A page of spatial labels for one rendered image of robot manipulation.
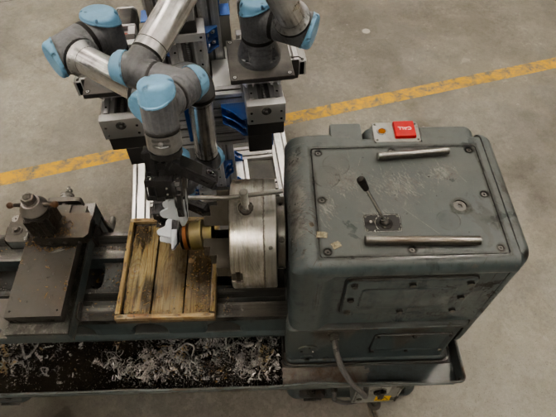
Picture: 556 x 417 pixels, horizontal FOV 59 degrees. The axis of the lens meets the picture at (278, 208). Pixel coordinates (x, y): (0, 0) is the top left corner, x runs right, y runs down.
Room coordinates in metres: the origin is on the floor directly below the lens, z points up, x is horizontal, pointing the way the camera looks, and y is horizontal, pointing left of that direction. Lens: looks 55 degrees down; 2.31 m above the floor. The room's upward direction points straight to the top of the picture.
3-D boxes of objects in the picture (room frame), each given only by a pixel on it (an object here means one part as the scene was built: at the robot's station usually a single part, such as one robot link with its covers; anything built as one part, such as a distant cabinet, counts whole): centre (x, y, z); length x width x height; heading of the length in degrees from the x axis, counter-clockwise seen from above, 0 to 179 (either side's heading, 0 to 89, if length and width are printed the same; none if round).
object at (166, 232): (0.75, 0.32, 1.09); 0.09 x 0.06 x 0.03; 2
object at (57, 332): (0.74, 0.76, 0.90); 0.47 x 0.30 x 0.06; 2
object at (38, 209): (0.82, 0.71, 1.13); 0.08 x 0.08 x 0.03
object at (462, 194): (0.79, -0.32, 1.06); 0.59 x 0.48 x 0.39; 92
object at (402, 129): (1.00, -0.36, 1.26); 0.06 x 0.06 x 0.02; 2
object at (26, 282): (0.76, 0.71, 0.95); 0.43 x 0.17 x 0.05; 2
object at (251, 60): (1.44, 0.07, 1.21); 0.15 x 0.15 x 0.10
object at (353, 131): (0.99, -0.20, 1.24); 0.09 x 0.08 x 0.03; 92
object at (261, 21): (1.44, 0.06, 1.33); 0.13 x 0.12 x 0.14; 65
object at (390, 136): (0.99, -0.34, 1.23); 0.13 x 0.08 x 0.05; 92
